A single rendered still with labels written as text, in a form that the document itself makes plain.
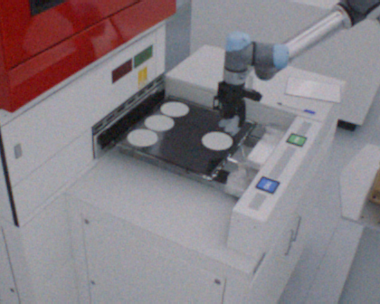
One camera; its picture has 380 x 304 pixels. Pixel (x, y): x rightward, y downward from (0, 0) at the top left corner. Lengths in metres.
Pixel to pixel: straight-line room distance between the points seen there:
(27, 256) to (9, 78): 0.62
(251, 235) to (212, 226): 0.16
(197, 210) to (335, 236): 1.35
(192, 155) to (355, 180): 0.56
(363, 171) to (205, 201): 0.58
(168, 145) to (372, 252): 0.80
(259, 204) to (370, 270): 0.68
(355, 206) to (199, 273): 0.54
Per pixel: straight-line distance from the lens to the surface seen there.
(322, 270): 2.59
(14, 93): 1.22
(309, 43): 1.70
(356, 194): 1.72
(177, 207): 1.55
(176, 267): 1.51
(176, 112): 1.83
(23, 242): 1.56
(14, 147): 1.36
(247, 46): 1.53
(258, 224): 1.34
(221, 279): 1.45
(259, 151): 1.71
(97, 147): 1.66
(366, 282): 1.99
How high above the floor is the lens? 1.85
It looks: 32 degrees down
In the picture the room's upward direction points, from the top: straight up
